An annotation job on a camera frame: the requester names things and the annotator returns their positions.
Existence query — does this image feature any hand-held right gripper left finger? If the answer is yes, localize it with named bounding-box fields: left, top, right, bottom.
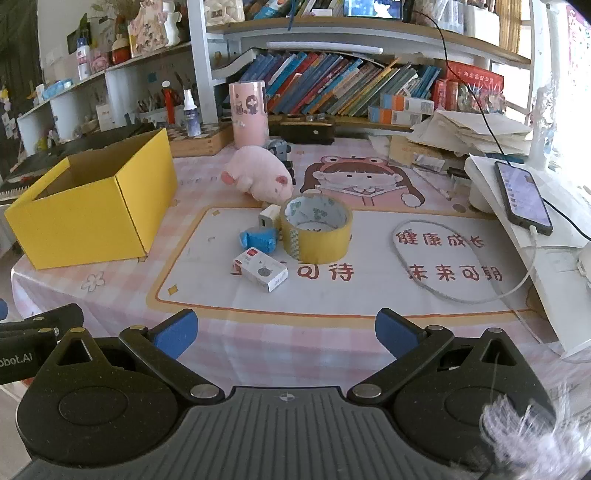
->
left=37, top=308, right=227, bottom=404

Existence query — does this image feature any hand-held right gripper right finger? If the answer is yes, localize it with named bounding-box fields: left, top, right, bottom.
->
left=347, top=308, right=541, bottom=404

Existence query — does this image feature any yellow cardboard box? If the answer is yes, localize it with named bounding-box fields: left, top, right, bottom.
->
left=4, top=128, right=178, bottom=271

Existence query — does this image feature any small white red-label box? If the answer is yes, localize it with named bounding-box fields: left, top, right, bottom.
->
left=232, top=248, right=289, bottom=293

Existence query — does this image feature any clear yellowish tape roll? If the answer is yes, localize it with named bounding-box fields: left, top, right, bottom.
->
left=280, top=195, right=354, bottom=260

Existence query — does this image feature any blue wrapper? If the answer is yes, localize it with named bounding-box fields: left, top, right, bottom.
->
left=239, top=226, right=279, bottom=254

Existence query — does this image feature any white charger plug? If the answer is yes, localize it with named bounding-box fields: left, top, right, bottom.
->
left=259, top=204, right=282, bottom=230

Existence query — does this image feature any pink plush pig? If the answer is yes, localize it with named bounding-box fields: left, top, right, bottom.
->
left=221, top=145, right=295, bottom=203

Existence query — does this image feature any pink cartoon desk mat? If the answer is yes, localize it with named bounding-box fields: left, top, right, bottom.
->
left=11, top=134, right=591, bottom=402

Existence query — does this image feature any black keyboard piano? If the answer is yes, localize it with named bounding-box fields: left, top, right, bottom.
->
left=0, top=122, right=155, bottom=204

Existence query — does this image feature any white pencil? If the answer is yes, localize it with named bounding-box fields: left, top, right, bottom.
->
left=413, top=167, right=452, bottom=200

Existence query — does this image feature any white fluffy fur trim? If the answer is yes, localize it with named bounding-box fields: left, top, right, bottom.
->
left=480, top=383, right=591, bottom=480

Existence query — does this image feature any white tilted stand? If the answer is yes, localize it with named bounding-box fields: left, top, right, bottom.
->
left=464, top=154, right=591, bottom=361

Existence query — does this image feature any brown paper envelope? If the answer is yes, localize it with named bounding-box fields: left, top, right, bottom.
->
left=390, top=136, right=444, bottom=164

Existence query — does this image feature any black smartphone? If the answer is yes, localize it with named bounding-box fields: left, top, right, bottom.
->
left=494, top=161, right=554, bottom=236

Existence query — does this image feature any wooden chessboard box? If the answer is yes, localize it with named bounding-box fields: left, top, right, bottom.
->
left=167, top=122, right=234, bottom=158

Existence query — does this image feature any small green correction tape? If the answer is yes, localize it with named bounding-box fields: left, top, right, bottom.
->
left=265, top=138, right=291, bottom=161

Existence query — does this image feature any stack of white papers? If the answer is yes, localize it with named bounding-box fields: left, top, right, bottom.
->
left=390, top=108, right=534, bottom=167

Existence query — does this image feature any white spray bottle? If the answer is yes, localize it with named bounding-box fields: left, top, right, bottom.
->
left=182, top=89, right=203, bottom=138

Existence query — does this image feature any orange and white carton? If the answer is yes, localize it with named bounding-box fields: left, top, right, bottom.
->
left=368, top=105, right=428, bottom=126
left=380, top=93, right=435, bottom=114

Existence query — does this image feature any black wooden radio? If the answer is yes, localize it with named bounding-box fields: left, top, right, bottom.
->
left=269, top=115, right=336, bottom=146

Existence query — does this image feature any white pen cup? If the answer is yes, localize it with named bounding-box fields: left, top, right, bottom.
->
left=159, top=83, right=185, bottom=125
left=136, top=90, right=162, bottom=123

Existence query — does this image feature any pink cylindrical humidifier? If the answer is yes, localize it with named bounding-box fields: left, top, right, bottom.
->
left=228, top=80, right=270, bottom=149

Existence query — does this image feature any red printed book box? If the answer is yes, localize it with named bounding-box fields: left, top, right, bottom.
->
left=434, top=68, right=506, bottom=114

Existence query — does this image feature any row of colourful books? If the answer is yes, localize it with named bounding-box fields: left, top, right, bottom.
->
left=238, top=51, right=443, bottom=117

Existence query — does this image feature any white bottle blue label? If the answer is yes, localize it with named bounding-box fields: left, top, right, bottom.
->
left=76, top=38, right=92, bottom=81

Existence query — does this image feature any red round doll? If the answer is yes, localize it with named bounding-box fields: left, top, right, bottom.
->
left=112, top=33, right=132, bottom=65

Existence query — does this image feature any thick white book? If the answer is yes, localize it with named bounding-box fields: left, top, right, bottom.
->
left=212, top=46, right=259, bottom=81

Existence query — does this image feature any white shelf unit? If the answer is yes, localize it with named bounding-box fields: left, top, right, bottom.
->
left=16, top=0, right=555, bottom=153

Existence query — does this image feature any pink decorated ornament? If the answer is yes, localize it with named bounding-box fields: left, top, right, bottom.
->
left=128, top=2, right=168, bottom=58

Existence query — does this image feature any tablet with lit screen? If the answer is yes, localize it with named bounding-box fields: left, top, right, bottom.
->
left=344, top=0, right=403, bottom=20

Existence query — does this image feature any white quilted handbag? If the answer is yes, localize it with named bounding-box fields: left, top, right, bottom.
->
left=203, top=0, right=245, bottom=26

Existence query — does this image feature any white charging cable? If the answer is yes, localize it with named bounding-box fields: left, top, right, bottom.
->
left=392, top=220, right=540, bottom=304

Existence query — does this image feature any black cable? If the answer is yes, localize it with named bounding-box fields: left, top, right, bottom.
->
left=406, top=4, right=591, bottom=243

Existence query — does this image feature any pink wall poster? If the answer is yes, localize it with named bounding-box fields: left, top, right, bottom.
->
left=566, top=4, right=591, bottom=75

